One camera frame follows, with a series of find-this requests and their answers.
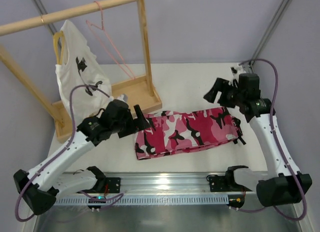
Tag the slotted grey cable duct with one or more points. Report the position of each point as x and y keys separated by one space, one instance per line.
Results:
x=147 y=200

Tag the yellow wooden hanger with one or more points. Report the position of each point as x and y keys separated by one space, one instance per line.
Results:
x=58 y=43

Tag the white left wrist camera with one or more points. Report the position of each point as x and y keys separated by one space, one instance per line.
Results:
x=123 y=98

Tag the pink camouflage trousers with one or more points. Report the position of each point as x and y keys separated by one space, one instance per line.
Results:
x=172 y=133

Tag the wooden clothes rack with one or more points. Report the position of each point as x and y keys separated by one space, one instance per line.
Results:
x=140 y=90

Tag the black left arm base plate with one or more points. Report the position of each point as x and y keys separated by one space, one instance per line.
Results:
x=110 y=185

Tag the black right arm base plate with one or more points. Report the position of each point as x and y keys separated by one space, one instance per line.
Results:
x=224 y=184

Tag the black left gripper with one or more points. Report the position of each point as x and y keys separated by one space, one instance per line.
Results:
x=133 y=122

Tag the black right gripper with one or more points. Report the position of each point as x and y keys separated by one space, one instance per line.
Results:
x=225 y=93

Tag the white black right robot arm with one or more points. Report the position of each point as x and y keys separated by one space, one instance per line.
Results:
x=284 y=183

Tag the white printed t-shirt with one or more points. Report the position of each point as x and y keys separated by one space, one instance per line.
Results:
x=79 y=67

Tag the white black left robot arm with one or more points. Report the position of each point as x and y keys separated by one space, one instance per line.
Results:
x=41 y=186

